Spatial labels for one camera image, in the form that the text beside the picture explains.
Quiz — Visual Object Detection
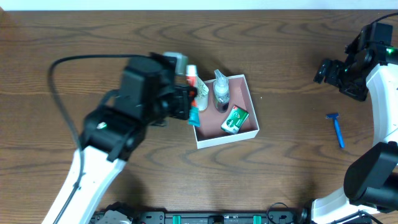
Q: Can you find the white lotion tube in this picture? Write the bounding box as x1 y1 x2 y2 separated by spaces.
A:
195 77 209 111

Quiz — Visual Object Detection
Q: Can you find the red teal toothpaste tube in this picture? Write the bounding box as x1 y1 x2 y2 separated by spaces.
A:
186 65 200 127

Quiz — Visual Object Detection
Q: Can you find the blue disposable razor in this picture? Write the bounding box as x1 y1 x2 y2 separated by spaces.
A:
326 113 345 148

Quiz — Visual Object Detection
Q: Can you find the clear pump soap bottle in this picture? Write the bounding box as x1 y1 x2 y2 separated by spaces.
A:
213 69 230 113

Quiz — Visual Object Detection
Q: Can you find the green Dettol soap pack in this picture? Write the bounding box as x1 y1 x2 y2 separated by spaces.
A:
221 105 249 134

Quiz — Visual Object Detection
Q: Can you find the white cardboard box pink inside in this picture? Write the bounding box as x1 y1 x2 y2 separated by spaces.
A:
193 75 260 149

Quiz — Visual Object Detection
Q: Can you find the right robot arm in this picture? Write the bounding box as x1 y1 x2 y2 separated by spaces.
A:
306 40 397 223

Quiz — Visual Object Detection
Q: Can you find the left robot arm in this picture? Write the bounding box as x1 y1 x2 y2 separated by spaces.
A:
44 52 197 223

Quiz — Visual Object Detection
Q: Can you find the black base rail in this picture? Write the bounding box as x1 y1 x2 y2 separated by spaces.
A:
90 202 374 224

